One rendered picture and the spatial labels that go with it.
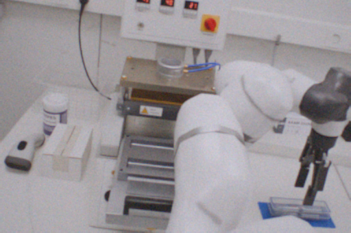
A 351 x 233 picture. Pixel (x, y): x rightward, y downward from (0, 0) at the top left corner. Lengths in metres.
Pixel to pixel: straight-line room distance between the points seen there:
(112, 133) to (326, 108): 0.55
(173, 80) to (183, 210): 0.68
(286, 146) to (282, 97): 0.94
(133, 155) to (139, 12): 0.47
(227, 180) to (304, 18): 1.28
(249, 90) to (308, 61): 1.16
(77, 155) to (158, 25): 0.46
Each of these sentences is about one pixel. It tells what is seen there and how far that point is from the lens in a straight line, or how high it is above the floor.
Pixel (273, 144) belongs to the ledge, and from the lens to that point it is 1.61.
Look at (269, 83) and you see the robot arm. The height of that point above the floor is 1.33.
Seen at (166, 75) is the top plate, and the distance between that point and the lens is 1.19.
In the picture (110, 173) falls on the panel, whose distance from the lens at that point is 1.15.
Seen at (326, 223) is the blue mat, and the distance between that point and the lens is 1.41.
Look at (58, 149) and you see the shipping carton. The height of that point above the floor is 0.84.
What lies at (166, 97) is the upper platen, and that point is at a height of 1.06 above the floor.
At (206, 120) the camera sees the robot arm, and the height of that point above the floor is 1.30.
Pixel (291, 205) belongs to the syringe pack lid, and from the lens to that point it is 1.34.
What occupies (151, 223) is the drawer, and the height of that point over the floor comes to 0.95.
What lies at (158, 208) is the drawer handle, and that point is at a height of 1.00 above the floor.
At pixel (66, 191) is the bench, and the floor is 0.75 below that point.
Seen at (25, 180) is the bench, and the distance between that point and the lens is 1.36.
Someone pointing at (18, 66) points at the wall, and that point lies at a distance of 1.98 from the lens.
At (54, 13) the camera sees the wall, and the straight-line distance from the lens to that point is 1.83.
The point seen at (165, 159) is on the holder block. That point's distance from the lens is 1.04.
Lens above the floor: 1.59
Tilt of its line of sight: 26 degrees down
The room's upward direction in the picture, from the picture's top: 9 degrees clockwise
